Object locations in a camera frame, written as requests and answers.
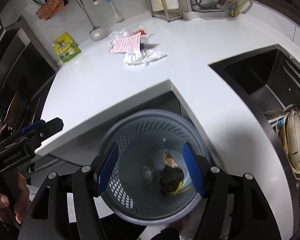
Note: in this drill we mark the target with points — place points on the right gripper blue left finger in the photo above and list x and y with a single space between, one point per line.
106 169

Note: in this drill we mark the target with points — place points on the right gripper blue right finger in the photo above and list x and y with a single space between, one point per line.
197 177

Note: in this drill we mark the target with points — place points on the dark grey cloth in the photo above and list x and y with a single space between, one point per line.
171 180

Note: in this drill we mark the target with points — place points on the white paper tissue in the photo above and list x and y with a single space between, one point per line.
137 57

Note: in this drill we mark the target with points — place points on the pink paper box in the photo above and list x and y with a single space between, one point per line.
122 45

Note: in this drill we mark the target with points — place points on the clear plastic cup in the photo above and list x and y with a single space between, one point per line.
144 39

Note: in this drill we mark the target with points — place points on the small red snack wrapper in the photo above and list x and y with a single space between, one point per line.
168 160

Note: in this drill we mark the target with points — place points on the grey perforated trash bin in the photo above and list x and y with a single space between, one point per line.
133 192

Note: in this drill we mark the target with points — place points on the black kitchen sink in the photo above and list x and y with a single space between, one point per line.
267 80

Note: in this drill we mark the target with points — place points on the person's left hand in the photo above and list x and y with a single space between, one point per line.
19 205

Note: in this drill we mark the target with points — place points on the dirty dishes in sink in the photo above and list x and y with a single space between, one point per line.
286 124

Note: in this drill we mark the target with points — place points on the yellow green seasoning pouch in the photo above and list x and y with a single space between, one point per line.
65 48

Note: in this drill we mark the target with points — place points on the steel ladle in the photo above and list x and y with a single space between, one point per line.
97 33

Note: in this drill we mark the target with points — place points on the orange hanging cloth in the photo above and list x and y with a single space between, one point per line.
50 8

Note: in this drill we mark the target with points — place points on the crumpled clear plastic bag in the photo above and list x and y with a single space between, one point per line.
122 33

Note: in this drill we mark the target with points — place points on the red tomato piece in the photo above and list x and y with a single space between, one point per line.
140 31

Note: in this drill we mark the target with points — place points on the steel cutting board rack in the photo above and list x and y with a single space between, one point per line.
166 14

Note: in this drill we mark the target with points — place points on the white bottle brush blue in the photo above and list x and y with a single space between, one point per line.
117 16

